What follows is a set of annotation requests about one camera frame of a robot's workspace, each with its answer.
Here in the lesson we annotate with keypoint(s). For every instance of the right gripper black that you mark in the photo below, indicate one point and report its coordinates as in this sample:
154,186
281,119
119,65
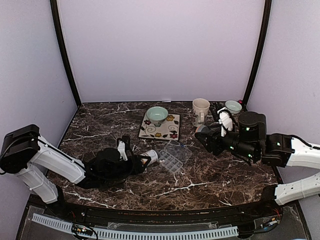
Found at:
214,140

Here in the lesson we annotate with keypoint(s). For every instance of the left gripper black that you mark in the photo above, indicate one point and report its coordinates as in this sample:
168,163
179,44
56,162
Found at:
137,166

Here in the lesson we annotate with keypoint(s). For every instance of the orange pill bottle grey cap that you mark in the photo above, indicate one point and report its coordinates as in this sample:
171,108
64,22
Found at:
153,154

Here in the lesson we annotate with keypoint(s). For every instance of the clear plastic pill organizer box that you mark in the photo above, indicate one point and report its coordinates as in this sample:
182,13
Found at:
175,155

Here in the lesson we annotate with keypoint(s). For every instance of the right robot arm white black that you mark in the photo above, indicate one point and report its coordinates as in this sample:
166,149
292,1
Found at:
246,138

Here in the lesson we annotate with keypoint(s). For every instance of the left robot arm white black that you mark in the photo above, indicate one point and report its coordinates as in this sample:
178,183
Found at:
24,150

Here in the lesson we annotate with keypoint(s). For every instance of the beige ceramic mug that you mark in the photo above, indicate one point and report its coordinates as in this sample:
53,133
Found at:
200,108

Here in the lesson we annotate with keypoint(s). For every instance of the square floral ceramic plate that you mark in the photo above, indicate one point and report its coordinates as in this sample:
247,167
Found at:
168,130

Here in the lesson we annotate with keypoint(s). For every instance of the small green bowl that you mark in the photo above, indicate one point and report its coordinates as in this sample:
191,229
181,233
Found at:
233,106

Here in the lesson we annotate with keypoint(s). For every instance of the green ceramic bowl on plate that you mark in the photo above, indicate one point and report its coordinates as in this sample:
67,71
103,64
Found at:
157,115

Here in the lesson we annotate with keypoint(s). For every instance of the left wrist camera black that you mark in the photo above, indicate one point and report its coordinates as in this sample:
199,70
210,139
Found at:
123,147

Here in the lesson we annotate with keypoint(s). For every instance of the black front table rail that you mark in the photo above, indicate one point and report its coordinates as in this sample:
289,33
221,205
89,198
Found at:
239,214

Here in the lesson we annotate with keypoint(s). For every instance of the white slotted cable duct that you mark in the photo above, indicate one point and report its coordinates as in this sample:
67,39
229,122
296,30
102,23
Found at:
100,233

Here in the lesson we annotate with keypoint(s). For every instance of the right black frame post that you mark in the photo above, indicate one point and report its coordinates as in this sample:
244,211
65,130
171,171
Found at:
259,51

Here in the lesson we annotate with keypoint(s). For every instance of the black frame post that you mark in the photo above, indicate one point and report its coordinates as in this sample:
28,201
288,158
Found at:
63,51
259,51

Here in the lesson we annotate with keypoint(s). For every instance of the left black frame post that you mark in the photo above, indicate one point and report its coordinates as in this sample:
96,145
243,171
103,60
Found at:
63,51

